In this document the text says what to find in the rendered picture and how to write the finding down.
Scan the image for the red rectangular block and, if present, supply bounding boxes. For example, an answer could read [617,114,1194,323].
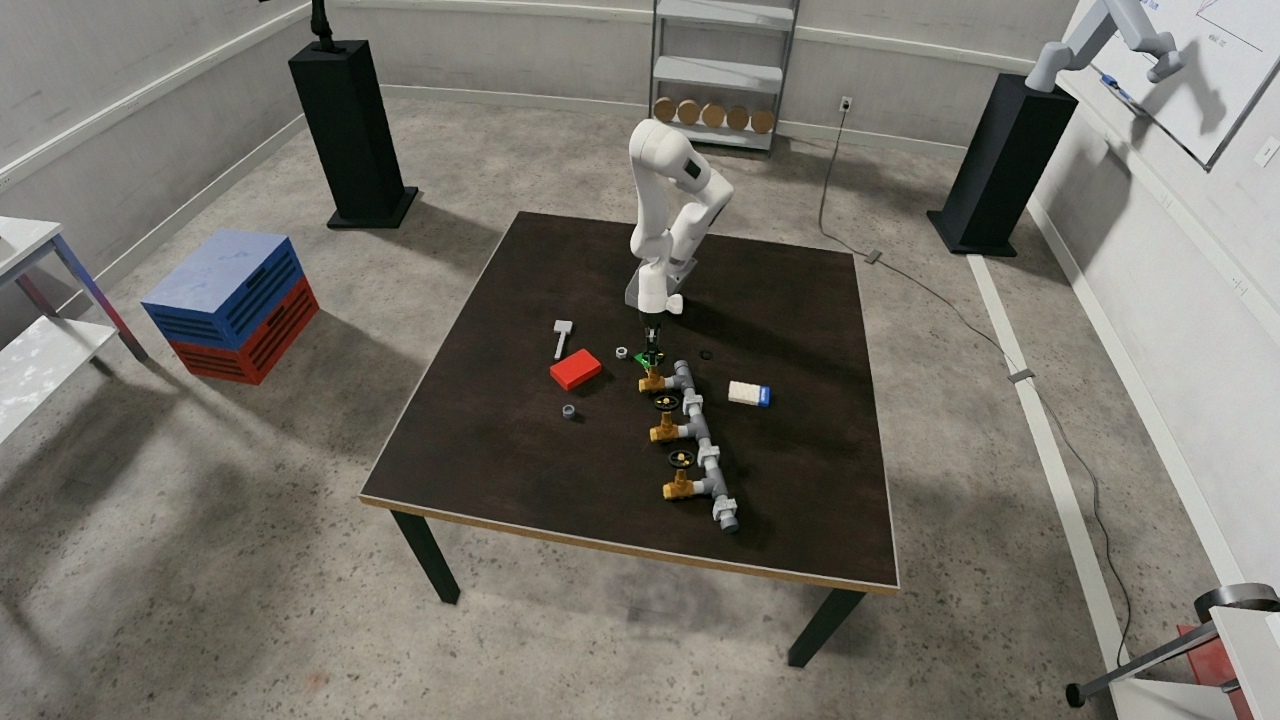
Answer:
[550,348,602,391]

